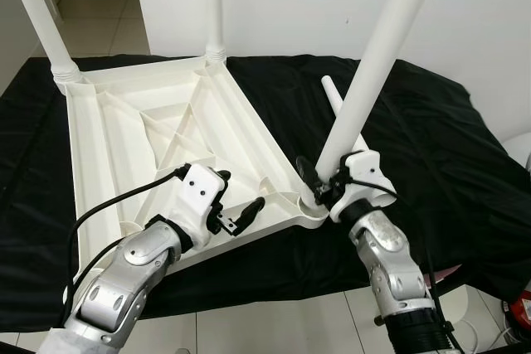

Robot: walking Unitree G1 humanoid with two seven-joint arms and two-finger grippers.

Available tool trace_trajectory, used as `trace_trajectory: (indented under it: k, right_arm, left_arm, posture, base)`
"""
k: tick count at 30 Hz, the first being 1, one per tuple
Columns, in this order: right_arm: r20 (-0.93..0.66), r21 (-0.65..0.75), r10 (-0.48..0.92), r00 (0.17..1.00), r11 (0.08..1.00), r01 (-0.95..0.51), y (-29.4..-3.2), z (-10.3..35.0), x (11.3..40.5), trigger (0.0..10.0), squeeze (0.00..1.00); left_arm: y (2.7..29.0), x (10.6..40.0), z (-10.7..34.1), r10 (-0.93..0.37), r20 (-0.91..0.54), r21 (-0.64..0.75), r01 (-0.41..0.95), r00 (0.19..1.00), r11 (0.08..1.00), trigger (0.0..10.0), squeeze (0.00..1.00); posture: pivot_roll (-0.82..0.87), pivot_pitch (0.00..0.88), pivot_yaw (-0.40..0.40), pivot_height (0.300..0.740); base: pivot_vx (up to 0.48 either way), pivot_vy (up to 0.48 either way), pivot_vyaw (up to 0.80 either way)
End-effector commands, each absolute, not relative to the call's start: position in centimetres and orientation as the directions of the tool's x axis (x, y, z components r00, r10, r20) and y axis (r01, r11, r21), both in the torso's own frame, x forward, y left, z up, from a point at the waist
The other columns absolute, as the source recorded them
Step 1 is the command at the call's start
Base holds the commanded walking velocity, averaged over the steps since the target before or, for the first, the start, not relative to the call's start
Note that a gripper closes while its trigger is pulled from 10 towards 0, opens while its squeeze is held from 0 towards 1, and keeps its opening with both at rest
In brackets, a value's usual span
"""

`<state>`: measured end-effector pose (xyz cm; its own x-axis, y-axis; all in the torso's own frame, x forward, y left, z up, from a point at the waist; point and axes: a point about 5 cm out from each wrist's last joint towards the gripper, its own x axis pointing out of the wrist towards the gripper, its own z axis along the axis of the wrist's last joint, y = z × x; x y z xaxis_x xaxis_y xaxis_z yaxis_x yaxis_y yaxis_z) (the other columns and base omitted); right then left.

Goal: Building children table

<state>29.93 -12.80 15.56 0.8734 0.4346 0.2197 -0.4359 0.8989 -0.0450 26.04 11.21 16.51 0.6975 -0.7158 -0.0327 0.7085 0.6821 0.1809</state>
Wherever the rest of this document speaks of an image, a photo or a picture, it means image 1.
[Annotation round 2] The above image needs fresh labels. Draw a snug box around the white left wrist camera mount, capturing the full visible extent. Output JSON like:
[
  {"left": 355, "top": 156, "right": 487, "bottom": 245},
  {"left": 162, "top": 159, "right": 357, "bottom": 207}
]
[{"left": 178, "top": 163, "right": 231, "bottom": 235}]

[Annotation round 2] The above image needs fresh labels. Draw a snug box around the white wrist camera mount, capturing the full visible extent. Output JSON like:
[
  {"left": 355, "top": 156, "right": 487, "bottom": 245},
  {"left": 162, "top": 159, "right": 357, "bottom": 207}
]
[
  {"left": 178, "top": 163, "right": 231, "bottom": 235},
  {"left": 330, "top": 151, "right": 397, "bottom": 224}
]

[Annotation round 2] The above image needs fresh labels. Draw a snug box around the white fan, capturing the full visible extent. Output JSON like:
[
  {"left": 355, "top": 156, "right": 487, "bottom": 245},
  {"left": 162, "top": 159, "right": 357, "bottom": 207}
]
[{"left": 502, "top": 132, "right": 531, "bottom": 172}]

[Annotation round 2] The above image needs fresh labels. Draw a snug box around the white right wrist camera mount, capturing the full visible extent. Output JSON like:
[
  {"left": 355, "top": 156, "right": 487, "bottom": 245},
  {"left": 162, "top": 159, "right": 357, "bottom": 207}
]
[{"left": 330, "top": 151, "right": 397, "bottom": 224}]

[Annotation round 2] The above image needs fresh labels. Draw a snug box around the red round object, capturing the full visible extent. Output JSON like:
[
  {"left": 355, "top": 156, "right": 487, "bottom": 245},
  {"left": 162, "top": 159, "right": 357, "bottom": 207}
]
[{"left": 508, "top": 292, "right": 531, "bottom": 330}]

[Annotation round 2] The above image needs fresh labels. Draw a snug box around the white round floor base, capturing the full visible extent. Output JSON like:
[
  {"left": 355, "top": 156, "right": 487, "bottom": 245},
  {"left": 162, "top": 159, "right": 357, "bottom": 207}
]
[{"left": 448, "top": 288, "right": 499, "bottom": 347}]

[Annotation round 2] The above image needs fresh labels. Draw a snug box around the pink seat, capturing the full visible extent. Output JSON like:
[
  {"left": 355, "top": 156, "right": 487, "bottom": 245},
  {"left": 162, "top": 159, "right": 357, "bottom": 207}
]
[{"left": 431, "top": 263, "right": 465, "bottom": 282}]

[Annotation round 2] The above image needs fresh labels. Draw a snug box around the black table cloth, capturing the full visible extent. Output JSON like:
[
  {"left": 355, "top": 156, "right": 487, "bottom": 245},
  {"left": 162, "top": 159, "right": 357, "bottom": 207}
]
[{"left": 0, "top": 54, "right": 531, "bottom": 334}]

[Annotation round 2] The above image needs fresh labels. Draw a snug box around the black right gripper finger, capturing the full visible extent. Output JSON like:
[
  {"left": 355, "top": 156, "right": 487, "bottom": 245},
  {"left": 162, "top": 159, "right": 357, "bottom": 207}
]
[{"left": 296, "top": 158, "right": 324, "bottom": 197}]

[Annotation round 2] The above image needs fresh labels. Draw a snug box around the white plastic table top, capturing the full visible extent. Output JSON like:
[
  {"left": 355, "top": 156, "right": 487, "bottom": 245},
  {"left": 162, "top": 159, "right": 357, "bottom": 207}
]
[{"left": 56, "top": 54, "right": 331, "bottom": 276}]

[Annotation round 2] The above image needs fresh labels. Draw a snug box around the black metal table leg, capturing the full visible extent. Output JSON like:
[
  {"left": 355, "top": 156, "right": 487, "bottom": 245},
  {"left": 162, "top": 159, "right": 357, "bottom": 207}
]
[{"left": 431, "top": 271, "right": 482, "bottom": 298}]

